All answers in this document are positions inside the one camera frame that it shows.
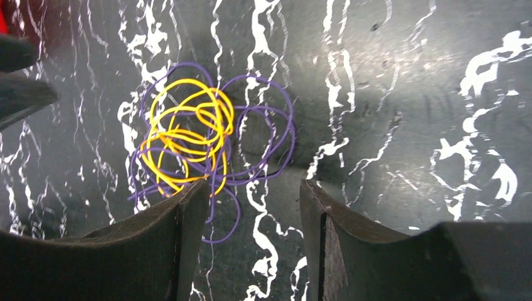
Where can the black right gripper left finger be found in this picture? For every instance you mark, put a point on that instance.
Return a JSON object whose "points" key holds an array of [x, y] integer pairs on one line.
{"points": [[151, 255]]}

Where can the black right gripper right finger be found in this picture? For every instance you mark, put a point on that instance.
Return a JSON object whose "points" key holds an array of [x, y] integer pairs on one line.
{"points": [[351, 257]]}

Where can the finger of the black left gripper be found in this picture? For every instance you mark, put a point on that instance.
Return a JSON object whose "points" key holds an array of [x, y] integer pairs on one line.
{"points": [[21, 96]]}

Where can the red plastic bin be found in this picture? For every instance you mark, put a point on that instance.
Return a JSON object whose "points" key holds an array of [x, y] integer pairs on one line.
{"points": [[4, 28]]}

